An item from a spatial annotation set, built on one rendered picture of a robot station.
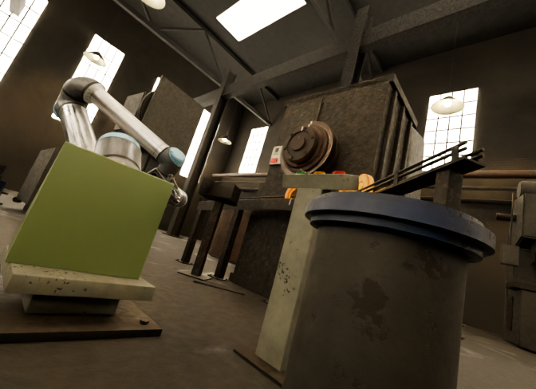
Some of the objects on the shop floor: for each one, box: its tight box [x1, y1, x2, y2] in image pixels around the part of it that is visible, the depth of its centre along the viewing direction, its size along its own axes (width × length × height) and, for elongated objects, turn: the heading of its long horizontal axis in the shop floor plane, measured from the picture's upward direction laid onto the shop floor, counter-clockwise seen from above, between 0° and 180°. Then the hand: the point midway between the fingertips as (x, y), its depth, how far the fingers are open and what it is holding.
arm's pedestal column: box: [0, 277, 163, 344], centre depth 74 cm, size 40×40×8 cm
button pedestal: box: [233, 174, 359, 387], centre depth 83 cm, size 16×24×62 cm, turn 95°
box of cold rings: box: [17, 147, 61, 212], centre depth 327 cm, size 103×83×79 cm
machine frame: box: [228, 73, 418, 299], centre depth 223 cm, size 73×108×176 cm
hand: (152, 184), depth 99 cm, fingers open, 14 cm apart
